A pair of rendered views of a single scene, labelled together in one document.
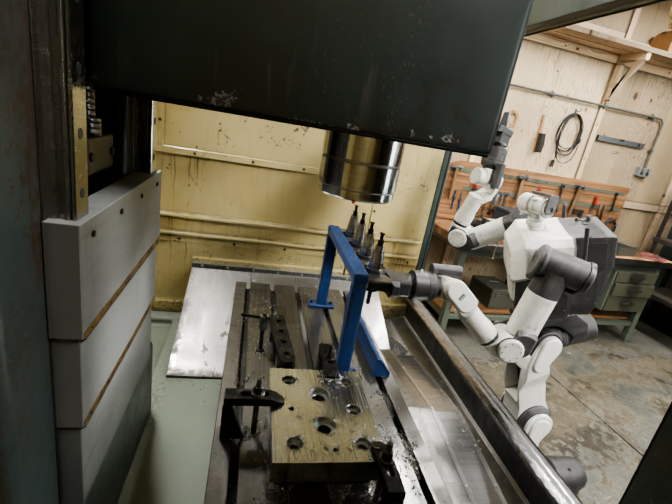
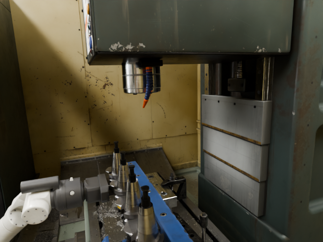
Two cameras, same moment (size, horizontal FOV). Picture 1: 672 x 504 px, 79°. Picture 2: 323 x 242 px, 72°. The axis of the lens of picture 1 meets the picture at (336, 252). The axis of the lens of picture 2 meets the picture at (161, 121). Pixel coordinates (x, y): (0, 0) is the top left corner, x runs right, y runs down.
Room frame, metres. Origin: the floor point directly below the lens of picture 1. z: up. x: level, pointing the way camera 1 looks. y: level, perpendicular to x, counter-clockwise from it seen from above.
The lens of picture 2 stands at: (1.78, -0.05, 1.52)
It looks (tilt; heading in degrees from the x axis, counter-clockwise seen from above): 11 degrees down; 173
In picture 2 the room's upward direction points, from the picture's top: 2 degrees counter-clockwise
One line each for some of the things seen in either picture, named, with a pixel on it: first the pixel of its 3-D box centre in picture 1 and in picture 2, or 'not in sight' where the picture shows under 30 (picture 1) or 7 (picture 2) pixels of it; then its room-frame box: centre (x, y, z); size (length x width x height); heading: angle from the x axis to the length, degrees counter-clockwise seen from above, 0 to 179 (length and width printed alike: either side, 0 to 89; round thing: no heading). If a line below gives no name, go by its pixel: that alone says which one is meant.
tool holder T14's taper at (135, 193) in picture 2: (360, 232); (133, 193); (1.30, -0.07, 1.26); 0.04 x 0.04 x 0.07
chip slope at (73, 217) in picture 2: not in sight; (123, 182); (0.18, -0.17, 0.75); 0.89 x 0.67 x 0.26; 103
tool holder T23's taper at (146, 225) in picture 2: (353, 223); (146, 221); (1.41, -0.04, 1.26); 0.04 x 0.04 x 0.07
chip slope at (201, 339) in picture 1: (290, 332); not in sight; (1.46, 0.13, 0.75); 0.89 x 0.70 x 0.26; 103
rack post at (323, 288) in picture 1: (326, 270); not in sight; (1.45, 0.02, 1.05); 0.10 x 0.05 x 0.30; 103
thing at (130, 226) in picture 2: not in sight; (140, 225); (1.35, -0.06, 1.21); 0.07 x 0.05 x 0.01; 103
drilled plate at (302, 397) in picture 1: (320, 417); (143, 191); (0.75, -0.03, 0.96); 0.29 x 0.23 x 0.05; 13
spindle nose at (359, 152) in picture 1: (360, 165); (141, 78); (0.83, -0.02, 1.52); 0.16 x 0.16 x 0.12
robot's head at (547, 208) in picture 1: (541, 204); not in sight; (1.33, -0.63, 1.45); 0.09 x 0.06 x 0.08; 18
